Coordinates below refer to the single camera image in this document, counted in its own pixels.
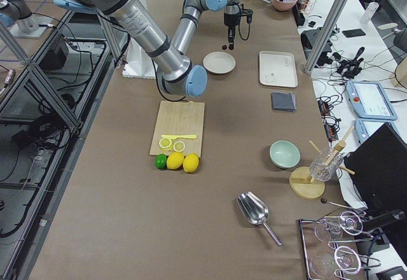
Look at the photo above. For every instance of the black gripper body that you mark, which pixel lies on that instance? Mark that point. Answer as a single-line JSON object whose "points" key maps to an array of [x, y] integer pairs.
{"points": [[229, 20]]}

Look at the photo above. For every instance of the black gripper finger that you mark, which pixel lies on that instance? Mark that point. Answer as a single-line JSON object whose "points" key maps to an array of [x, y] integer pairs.
{"points": [[231, 38]]}

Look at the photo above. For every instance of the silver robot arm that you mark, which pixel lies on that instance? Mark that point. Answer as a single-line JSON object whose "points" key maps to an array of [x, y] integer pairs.
{"points": [[16, 15], [177, 74]]}

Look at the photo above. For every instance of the white rabbit tray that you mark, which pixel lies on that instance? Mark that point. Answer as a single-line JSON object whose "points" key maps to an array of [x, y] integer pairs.
{"points": [[277, 69]]}

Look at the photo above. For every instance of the beige round plate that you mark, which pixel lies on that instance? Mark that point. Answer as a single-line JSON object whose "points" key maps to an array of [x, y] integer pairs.
{"points": [[219, 62]]}

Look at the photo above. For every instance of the grey folded cloth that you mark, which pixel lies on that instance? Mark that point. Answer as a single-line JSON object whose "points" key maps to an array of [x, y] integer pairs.
{"points": [[283, 101]]}

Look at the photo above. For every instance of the bamboo cutting board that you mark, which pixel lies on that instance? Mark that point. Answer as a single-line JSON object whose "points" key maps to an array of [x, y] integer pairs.
{"points": [[179, 118]]}

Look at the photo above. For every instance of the yellow plastic knife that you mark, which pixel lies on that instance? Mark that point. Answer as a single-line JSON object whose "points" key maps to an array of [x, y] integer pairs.
{"points": [[173, 137]]}

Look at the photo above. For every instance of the black smartphone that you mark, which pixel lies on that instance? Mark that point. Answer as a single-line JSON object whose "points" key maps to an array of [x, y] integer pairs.
{"points": [[353, 33]]}

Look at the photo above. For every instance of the mint green bowl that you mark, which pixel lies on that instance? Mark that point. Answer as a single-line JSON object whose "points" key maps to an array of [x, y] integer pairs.
{"points": [[284, 154]]}

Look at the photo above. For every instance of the yellow lemon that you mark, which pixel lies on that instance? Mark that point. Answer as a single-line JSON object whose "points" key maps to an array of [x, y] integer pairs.
{"points": [[191, 163], [175, 160]]}

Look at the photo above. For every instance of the green lime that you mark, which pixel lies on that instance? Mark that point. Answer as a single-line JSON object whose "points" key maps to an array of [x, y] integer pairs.
{"points": [[161, 161]]}

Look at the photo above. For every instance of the blue teach pendant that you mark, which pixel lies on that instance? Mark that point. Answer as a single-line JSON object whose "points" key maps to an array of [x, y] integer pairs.
{"points": [[369, 100], [366, 127]]}

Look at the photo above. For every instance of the clear glass cup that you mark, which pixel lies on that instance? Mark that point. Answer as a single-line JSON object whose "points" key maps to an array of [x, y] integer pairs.
{"points": [[325, 165]]}

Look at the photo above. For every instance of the wooden cup stand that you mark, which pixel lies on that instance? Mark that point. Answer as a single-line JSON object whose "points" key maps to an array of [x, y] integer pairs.
{"points": [[309, 182]]}

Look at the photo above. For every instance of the metal ice scoop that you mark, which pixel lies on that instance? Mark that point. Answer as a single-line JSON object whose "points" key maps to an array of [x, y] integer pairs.
{"points": [[256, 212]]}

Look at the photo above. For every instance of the black monitor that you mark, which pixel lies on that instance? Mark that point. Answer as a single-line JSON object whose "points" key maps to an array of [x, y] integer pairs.
{"points": [[380, 170]]}

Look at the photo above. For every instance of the aluminium frame post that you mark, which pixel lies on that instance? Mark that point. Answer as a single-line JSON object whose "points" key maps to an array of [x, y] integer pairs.
{"points": [[326, 30]]}

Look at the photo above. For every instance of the black wire glass rack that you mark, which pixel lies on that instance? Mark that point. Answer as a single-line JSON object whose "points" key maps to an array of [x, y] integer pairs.
{"points": [[329, 247]]}

